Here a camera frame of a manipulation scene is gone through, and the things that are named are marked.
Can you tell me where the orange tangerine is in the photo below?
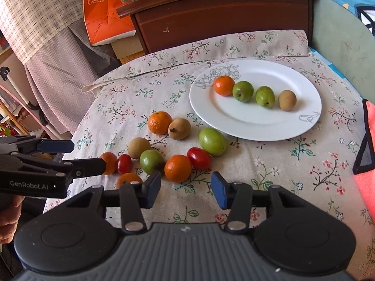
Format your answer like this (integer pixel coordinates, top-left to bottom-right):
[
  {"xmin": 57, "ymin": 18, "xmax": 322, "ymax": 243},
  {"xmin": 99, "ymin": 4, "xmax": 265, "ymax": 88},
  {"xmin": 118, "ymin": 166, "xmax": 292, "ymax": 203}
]
[
  {"xmin": 116, "ymin": 173, "xmax": 143, "ymax": 189},
  {"xmin": 164, "ymin": 155, "xmax": 192, "ymax": 183},
  {"xmin": 100, "ymin": 152, "xmax": 118, "ymax": 175},
  {"xmin": 214, "ymin": 75, "xmax": 235, "ymax": 96},
  {"xmin": 147, "ymin": 111, "xmax": 172, "ymax": 135}
]

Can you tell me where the red cherry tomato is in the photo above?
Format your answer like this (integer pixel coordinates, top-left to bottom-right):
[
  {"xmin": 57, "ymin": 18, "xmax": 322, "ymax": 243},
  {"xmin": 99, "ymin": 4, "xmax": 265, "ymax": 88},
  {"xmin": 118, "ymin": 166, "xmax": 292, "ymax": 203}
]
[
  {"xmin": 187, "ymin": 147, "xmax": 212, "ymax": 171},
  {"xmin": 117, "ymin": 154, "xmax": 133, "ymax": 174}
]

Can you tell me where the brown kiwi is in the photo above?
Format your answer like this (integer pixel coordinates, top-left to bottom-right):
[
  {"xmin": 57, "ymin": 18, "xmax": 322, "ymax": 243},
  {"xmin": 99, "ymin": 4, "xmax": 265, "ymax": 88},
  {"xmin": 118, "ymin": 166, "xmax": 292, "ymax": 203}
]
[
  {"xmin": 168, "ymin": 118, "xmax": 191, "ymax": 140},
  {"xmin": 128, "ymin": 137, "xmax": 152, "ymax": 159},
  {"xmin": 278, "ymin": 89, "xmax": 297, "ymax": 112}
]

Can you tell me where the large green jujube front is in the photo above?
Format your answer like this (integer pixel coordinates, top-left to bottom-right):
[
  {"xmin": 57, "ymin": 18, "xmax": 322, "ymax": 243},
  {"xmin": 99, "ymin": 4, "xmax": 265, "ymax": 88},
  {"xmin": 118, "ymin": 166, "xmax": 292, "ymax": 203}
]
[{"xmin": 198, "ymin": 128, "xmax": 227, "ymax": 157}]

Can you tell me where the orange tangerine top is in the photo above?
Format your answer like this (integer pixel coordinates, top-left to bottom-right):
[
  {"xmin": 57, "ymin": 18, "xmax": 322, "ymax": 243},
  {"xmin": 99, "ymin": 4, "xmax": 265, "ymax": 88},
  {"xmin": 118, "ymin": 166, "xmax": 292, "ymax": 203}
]
[{"xmin": 147, "ymin": 111, "xmax": 172, "ymax": 135}]

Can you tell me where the brown kiwi top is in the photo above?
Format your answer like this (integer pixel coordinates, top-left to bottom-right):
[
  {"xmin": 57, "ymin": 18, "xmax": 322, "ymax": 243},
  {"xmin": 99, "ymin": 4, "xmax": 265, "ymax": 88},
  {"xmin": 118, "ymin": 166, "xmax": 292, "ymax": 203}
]
[{"xmin": 168, "ymin": 118, "xmax": 191, "ymax": 140}]

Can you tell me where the person's left hand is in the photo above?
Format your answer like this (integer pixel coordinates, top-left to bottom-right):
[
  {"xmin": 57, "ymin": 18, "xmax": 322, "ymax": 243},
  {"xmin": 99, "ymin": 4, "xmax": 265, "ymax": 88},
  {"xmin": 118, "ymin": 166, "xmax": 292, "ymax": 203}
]
[{"xmin": 0, "ymin": 195, "xmax": 25, "ymax": 244}]

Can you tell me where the floral tablecloth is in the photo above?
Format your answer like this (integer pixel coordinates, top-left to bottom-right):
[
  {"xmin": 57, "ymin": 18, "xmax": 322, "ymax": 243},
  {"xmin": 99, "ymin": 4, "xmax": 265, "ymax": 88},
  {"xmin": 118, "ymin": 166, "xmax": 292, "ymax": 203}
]
[{"xmin": 42, "ymin": 29, "xmax": 375, "ymax": 279}]

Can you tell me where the white ceramic plate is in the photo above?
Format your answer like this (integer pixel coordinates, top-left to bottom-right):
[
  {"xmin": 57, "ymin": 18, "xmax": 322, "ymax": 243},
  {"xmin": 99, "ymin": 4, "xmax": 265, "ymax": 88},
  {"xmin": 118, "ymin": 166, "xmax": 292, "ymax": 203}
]
[{"xmin": 189, "ymin": 58, "xmax": 323, "ymax": 142}]

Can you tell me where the checkered beige fabric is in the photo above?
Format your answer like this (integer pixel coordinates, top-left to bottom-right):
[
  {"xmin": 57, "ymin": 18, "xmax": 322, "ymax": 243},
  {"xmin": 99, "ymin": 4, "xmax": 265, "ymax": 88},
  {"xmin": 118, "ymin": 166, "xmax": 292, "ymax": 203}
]
[{"xmin": 1, "ymin": 0, "xmax": 121, "ymax": 134}]

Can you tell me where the pink cloth black trim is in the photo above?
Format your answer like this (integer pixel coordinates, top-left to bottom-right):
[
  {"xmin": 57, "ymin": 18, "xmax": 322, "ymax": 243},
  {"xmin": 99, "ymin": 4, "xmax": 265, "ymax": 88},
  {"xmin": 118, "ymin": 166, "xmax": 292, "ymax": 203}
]
[{"xmin": 353, "ymin": 99, "xmax": 375, "ymax": 218}]

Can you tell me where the brown cardboard box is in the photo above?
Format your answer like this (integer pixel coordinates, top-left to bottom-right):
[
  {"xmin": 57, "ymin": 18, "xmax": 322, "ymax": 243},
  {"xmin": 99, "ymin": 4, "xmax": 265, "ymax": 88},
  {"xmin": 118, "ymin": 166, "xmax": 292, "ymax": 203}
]
[{"xmin": 111, "ymin": 35, "xmax": 145, "ymax": 64}]

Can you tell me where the orange cardboard box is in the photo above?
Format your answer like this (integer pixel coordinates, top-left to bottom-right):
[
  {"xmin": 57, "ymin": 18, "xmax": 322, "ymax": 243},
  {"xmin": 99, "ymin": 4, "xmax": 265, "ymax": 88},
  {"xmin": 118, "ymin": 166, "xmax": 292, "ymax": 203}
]
[{"xmin": 83, "ymin": 0, "xmax": 135, "ymax": 46}]

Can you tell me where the dark wooden cabinet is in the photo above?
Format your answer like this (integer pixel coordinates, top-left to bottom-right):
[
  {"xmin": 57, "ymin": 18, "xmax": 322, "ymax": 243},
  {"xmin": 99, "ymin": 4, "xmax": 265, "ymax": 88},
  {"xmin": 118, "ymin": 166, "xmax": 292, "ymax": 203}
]
[{"xmin": 117, "ymin": 0, "xmax": 314, "ymax": 53}]

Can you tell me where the blue green pillow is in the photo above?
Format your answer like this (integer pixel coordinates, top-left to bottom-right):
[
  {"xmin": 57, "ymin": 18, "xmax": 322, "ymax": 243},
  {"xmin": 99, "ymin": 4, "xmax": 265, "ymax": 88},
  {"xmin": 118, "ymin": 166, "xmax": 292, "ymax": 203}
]
[{"xmin": 311, "ymin": 0, "xmax": 374, "ymax": 102}]

